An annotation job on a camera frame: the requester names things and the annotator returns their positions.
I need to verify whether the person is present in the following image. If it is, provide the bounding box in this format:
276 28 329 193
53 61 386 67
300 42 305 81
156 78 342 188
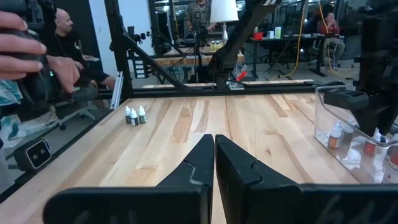
185 0 218 35
46 7 116 91
318 11 346 68

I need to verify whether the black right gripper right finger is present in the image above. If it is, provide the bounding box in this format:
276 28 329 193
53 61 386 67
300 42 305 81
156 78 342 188
215 134 398 224

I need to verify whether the yellow hanging cable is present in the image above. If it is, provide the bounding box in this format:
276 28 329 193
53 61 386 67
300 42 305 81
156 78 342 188
269 0 346 82

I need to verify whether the black tripod camera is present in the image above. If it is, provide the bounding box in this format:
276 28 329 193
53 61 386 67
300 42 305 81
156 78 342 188
126 26 152 44

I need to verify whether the wooden table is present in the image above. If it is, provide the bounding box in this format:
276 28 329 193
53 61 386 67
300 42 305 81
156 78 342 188
154 45 246 68

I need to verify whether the silver aluminium bar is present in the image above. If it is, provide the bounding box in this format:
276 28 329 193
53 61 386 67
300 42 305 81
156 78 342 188
110 70 124 110

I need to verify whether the clear plastic bin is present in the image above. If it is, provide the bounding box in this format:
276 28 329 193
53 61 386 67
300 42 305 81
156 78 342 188
313 84 398 185

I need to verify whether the white shade lamp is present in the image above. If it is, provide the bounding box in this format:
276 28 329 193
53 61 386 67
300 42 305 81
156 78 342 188
210 0 239 43

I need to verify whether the black table-level camera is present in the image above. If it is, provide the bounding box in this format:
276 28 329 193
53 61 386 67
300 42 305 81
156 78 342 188
12 139 53 172

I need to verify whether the black leader arm handle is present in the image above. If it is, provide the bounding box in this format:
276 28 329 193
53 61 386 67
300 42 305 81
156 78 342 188
0 0 63 108

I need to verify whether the teal plastic bag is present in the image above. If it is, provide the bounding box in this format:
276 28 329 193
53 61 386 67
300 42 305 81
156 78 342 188
0 79 24 108

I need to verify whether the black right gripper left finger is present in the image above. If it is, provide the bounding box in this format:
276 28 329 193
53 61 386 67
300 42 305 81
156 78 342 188
42 133 216 224

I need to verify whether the person's hand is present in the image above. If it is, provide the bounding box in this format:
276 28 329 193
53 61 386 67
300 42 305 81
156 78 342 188
0 11 47 81
46 55 81 94

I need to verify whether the black office chair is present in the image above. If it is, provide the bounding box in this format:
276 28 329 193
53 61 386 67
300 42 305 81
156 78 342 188
54 86 100 131

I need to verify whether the black desk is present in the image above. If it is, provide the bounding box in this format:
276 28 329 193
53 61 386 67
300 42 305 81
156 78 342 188
248 34 343 78

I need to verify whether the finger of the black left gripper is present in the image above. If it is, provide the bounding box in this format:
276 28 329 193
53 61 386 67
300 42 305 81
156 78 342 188
354 107 388 138
384 105 398 135

